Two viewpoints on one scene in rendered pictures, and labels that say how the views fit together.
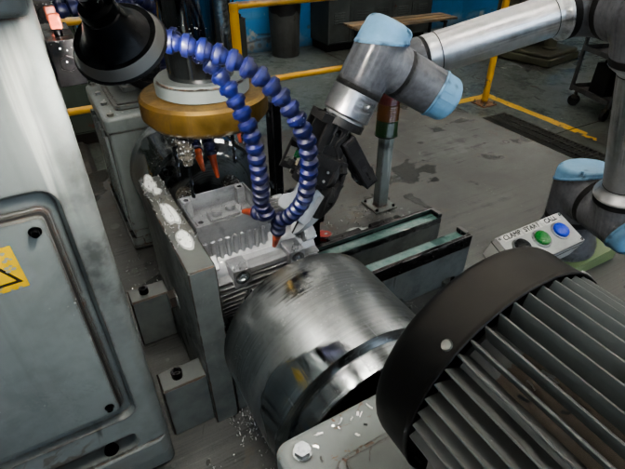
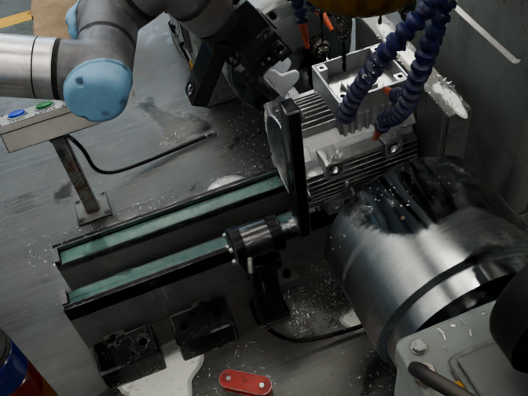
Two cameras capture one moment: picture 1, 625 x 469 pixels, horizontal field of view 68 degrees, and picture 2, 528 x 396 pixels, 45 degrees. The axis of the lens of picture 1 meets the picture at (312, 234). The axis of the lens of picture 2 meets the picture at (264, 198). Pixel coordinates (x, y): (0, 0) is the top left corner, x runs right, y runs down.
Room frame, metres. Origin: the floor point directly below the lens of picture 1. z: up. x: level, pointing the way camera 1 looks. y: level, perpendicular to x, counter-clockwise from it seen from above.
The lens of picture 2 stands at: (1.45, 0.20, 1.78)
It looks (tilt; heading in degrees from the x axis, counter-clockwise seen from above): 49 degrees down; 196
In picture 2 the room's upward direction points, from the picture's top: 10 degrees counter-clockwise
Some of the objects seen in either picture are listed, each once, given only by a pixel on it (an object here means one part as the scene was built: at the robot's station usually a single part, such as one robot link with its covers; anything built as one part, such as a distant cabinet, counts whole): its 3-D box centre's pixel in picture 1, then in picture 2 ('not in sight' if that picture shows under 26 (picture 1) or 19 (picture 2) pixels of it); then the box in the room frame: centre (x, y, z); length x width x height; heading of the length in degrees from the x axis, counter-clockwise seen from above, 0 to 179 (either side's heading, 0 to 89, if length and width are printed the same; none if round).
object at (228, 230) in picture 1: (223, 221); (360, 89); (0.66, 0.15, 1.11); 0.12 x 0.11 x 0.07; 120
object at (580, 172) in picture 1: (580, 189); not in sight; (0.96, -0.64, 1.00); 0.13 x 0.12 x 0.14; 12
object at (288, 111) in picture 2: (276, 160); (295, 174); (0.86, 0.07, 1.12); 0.04 x 0.03 x 0.26; 120
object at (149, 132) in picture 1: (190, 171); (446, 283); (0.96, 0.28, 1.04); 0.41 x 0.25 x 0.25; 30
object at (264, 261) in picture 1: (249, 257); (338, 140); (0.68, 0.12, 1.02); 0.20 x 0.19 x 0.19; 120
